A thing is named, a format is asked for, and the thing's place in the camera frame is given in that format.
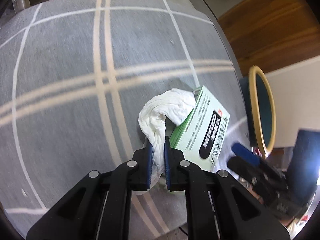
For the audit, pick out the white tissue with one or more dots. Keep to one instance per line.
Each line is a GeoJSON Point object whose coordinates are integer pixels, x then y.
{"type": "Point", "coordinates": [160, 112]}

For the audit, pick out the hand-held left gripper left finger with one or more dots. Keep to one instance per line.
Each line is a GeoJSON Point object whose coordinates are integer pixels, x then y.
{"type": "Point", "coordinates": [149, 165]}

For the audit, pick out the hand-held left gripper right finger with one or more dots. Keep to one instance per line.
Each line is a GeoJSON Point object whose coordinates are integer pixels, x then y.
{"type": "Point", "coordinates": [167, 165]}

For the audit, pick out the dark blue board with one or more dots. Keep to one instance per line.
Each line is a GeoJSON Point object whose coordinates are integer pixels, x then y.
{"type": "Point", "coordinates": [245, 100]}

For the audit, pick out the grey striped rug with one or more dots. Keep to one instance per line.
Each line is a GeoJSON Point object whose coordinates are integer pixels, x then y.
{"type": "Point", "coordinates": [62, 80]}

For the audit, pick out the wooden cabinet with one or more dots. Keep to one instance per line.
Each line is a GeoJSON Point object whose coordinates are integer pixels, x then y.
{"type": "Point", "coordinates": [270, 35]}

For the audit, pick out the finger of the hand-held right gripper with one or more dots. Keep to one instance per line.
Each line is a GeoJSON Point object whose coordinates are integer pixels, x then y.
{"type": "Point", "coordinates": [243, 152]}
{"type": "Point", "coordinates": [245, 170]}

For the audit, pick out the green printed cardboard box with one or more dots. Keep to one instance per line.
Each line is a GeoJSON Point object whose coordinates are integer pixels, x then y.
{"type": "Point", "coordinates": [200, 120]}

